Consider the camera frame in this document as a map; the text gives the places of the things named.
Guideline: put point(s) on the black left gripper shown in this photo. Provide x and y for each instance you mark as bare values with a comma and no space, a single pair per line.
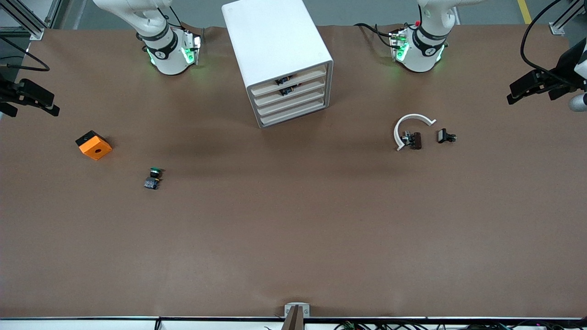
563,72

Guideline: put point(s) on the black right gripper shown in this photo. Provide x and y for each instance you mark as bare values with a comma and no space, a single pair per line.
5,90

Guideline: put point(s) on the green push button switch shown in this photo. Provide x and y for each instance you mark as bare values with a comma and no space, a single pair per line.
153,178

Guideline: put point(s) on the cream plastic drawer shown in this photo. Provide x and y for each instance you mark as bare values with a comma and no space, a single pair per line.
307,87
307,107
307,76
307,96

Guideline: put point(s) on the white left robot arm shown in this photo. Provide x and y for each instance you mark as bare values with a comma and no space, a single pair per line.
426,46

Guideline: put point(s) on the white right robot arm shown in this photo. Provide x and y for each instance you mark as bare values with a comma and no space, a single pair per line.
160,50

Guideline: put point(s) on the black square push button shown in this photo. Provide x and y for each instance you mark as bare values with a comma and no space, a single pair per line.
444,136

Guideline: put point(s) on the orange box with hole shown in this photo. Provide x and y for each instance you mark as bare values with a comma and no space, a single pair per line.
94,145

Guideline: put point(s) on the brown cylinder capacitor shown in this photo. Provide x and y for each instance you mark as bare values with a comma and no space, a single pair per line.
416,140

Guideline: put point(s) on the chrome metal fitting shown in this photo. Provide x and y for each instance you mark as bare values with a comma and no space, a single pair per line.
406,139

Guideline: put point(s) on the white table edge strip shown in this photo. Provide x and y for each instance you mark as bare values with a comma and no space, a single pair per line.
91,324

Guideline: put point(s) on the brown table mat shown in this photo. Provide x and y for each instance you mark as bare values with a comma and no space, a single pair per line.
293,220

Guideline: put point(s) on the aluminium frame profile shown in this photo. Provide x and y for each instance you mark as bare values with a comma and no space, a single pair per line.
566,18
27,18

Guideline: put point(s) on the small push button switch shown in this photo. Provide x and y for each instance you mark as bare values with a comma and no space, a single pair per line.
283,81

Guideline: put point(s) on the grey metal bracket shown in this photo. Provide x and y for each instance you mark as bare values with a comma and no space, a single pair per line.
296,311

